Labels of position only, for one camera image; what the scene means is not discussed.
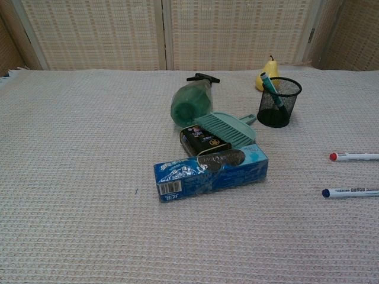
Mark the green marker pen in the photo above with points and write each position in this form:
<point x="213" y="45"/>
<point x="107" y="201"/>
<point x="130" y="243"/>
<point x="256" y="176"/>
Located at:
<point x="268" y="83"/>

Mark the blue marker pen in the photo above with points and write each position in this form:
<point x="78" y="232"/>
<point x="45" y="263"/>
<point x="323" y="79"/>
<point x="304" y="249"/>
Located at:
<point x="349" y="193"/>

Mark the black tin box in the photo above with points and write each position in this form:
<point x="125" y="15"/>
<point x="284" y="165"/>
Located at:
<point x="207" y="142"/>

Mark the white woven tablecloth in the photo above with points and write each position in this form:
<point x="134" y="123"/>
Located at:
<point x="89" y="177"/>

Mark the green spray bottle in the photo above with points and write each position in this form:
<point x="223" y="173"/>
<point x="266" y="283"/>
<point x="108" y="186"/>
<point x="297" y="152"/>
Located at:
<point x="189" y="103"/>

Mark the yellow pear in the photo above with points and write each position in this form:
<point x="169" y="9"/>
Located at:
<point x="271" y="69"/>

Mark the woven folding screen panel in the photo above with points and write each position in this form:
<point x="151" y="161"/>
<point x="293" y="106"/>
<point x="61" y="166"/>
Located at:
<point x="355" y="35"/>
<point x="89" y="29"/>
<point x="9" y="44"/>
<point x="237" y="29"/>

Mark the mint green dustpan brush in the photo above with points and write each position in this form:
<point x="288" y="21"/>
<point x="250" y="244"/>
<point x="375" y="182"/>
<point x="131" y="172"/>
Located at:
<point x="234" y="130"/>

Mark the blue toothpaste box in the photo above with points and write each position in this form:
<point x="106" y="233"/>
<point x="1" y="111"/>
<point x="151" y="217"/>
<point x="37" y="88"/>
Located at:
<point x="207" y="177"/>

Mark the black mesh pen cup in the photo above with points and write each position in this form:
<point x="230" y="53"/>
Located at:
<point x="266" y="114"/>

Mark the red marker pen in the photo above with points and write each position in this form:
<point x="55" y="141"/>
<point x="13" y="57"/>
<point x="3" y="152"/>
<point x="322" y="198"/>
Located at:
<point x="355" y="156"/>

